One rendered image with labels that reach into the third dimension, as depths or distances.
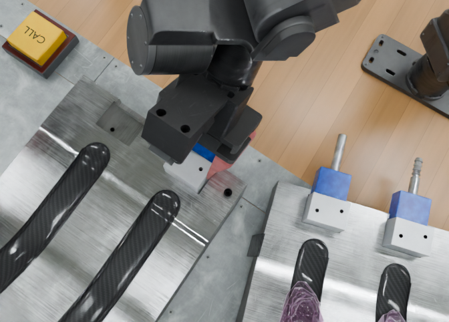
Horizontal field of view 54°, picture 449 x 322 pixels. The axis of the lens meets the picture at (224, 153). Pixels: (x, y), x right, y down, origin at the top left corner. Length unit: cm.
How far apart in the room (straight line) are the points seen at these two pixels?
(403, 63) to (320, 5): 43
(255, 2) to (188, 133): 12
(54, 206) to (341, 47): 49
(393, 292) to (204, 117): 36
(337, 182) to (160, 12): 34
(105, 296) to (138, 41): 31
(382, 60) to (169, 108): 45
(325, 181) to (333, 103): 16
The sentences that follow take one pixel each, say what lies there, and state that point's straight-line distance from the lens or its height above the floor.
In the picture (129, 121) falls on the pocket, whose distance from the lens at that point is 61.
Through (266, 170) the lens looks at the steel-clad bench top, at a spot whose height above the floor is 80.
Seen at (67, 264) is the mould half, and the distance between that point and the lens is 57.
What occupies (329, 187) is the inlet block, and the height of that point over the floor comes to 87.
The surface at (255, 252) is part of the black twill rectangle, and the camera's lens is 58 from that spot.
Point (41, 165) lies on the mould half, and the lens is 60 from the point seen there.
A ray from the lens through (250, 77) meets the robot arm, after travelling 43.
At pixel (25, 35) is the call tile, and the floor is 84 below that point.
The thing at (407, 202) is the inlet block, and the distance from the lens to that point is 63.
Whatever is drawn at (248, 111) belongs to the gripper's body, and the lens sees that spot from 49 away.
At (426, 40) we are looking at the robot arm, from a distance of 66.
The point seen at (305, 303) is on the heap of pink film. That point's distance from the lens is 56.
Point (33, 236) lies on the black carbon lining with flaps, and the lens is 59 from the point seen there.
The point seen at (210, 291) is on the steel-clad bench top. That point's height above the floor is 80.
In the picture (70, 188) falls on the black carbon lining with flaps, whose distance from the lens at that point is 59.
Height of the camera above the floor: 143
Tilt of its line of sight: 75 degrees down
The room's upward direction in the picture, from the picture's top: 8 degrees clockwise
